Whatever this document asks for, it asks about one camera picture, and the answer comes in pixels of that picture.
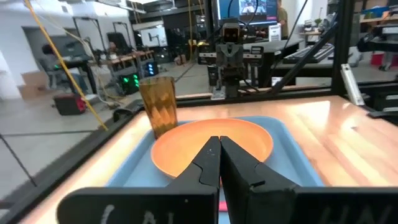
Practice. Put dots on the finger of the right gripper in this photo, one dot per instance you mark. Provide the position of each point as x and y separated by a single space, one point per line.
254 57
207 58

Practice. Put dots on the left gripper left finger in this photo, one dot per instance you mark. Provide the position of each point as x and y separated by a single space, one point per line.
186 202

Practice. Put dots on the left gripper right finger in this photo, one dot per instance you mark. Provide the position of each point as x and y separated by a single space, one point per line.
264 202

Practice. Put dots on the orange plate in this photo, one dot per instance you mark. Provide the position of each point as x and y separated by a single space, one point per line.
186 140

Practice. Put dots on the amber ribbed plastic cup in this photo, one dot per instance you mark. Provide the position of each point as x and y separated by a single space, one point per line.
158 105

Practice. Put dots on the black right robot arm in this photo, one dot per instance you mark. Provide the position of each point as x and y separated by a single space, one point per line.
231 84

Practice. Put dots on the blue plastic tray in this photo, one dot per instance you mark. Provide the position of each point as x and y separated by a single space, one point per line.
289 161

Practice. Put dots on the white box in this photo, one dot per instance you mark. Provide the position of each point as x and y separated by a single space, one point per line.
274 32

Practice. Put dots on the person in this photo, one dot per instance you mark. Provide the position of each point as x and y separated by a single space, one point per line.
51 62
282 18

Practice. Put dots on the computer monitor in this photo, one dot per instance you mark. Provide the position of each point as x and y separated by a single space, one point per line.
247 9

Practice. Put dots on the computer with blue lights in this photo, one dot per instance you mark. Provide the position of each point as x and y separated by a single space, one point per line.
151 68

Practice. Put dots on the black keyboard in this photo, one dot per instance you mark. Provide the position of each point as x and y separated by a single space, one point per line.
311 53

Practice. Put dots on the computer with green lights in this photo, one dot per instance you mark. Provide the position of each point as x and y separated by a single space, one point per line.
130 82

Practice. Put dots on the wooden workbench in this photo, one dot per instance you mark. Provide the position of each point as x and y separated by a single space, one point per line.
124 59

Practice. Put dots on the red bin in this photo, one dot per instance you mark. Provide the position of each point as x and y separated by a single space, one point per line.
381 59

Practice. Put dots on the blue bin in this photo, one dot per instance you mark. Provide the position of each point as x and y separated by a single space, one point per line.
374 12

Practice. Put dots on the red and black box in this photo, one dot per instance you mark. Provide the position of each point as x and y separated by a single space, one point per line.
69 104

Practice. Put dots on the cardboard box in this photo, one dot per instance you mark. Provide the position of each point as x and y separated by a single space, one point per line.
32 84

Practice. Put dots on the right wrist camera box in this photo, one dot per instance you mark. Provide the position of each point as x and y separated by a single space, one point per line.
231 32

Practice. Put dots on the black frame strut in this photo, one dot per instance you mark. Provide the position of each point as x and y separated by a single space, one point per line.
304 57

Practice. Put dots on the white metal bracket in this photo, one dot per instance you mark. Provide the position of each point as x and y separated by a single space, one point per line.
351 84

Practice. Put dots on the black table frame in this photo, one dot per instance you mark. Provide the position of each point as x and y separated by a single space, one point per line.
77 146

